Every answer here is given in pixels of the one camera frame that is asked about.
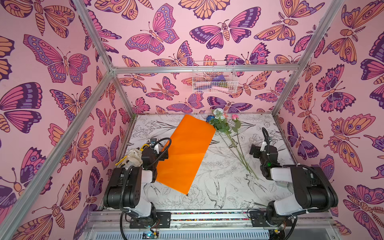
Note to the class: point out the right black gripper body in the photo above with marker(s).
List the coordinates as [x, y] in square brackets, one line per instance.
[257, 150]

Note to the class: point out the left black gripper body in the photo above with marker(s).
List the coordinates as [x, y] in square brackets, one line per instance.
[149, 150]

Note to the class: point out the orange wrapping paper sheet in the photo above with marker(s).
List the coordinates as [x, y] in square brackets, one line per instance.
[190, 142]

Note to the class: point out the pink fake rose stem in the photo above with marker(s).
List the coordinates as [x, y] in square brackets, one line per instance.
[235, 140]

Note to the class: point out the white fake flower stem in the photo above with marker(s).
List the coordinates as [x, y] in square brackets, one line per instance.
[223, 126]

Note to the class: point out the blue fake flower stem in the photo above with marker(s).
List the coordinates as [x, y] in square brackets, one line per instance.
[210, 119]

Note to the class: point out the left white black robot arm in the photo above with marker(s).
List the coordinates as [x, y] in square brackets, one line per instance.
[118, 192]

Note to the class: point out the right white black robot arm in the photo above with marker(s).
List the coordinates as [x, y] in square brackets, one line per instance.
[312, 191]

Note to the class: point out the yellow tape measure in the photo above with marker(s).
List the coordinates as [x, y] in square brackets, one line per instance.
[144, 147]

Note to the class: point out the white ribbon bundle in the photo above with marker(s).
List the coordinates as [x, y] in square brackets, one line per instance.
[132, 158]

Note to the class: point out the green circuit board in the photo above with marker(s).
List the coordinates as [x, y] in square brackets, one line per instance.
[150, 235]

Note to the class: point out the yellow handled tool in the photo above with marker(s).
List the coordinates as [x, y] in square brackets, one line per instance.
[121, 162]

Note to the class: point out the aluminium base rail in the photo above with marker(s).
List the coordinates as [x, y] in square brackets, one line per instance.
[212, 225]

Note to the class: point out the white wire wall basket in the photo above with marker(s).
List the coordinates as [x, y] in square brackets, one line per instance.
[214, 77]

